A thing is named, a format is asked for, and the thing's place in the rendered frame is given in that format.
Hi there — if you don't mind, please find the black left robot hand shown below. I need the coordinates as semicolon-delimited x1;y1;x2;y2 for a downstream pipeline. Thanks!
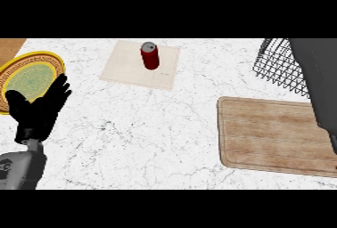
5;73;74;145

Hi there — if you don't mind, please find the red can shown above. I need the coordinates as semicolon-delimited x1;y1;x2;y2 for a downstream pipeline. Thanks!
139;41;162;71

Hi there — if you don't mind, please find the yellow and green plate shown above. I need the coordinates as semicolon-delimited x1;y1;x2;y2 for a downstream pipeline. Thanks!
0;51;67;116

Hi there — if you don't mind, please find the wooden cutting board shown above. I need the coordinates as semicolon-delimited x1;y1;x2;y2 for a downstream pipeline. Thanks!
216;95;337;179

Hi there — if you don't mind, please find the black wire basket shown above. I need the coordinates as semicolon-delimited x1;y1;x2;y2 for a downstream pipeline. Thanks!
252;38;311;99

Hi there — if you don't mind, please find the brown wooden board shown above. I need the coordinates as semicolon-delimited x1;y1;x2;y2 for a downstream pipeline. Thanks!
0;38;30;68

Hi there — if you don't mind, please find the beige placemat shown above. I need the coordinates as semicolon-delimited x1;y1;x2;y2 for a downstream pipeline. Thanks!
100;39;182;92

